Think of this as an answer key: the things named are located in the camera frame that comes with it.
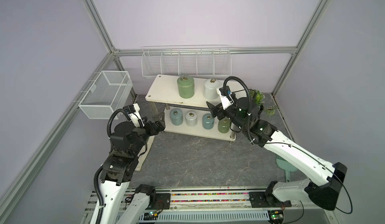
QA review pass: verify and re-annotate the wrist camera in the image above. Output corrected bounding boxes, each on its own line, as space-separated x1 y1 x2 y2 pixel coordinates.
217 86 235 110
123 103 144 128

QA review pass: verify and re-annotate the white mesh basket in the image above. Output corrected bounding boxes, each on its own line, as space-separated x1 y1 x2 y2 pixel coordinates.
78 71 133 120

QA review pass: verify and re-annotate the small blue-grey canister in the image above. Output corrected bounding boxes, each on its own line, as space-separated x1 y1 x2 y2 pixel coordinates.
169 108 183 126

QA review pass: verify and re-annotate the small white tea canister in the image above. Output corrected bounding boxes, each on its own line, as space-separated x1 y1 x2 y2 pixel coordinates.
185 111 198 127

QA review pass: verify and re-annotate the small blue tea canister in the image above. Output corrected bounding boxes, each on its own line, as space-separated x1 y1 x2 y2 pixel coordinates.
202 114 215 130

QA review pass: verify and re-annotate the white wire wall rack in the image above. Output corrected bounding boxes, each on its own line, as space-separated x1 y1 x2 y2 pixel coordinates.
141 45 232 77

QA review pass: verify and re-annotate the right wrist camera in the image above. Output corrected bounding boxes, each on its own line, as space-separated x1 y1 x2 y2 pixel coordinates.
217 86 235 110

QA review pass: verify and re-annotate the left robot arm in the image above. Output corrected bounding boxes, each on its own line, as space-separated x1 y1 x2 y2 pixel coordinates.
91 109 165 224

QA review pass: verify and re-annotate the large green tea canister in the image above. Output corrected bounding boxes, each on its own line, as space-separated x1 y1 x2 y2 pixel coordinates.
177 76 195 99

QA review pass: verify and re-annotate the cream green glove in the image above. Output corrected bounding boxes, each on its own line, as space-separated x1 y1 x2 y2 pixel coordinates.
135 136 155 171

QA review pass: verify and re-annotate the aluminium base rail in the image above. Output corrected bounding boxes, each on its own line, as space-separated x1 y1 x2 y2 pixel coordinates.
81 187 340 224

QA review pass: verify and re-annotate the white two-tier shelf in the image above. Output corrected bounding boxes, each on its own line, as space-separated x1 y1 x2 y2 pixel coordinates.
145 75 236 141

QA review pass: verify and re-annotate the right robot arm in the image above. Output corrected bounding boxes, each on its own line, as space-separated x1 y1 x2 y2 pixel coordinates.
207 97 348 211

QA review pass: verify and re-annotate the small green tea canister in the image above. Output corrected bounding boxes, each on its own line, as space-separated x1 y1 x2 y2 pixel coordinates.
218 117 232 133

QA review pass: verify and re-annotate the large white tea canister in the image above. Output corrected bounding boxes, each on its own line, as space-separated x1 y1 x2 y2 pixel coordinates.
203 78 221 100

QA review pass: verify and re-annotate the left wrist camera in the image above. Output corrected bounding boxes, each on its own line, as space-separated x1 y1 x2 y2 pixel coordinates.
123 103 144 128

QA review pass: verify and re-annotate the potted green plant black vase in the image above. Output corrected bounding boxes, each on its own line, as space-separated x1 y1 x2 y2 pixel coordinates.
249 89 278 118

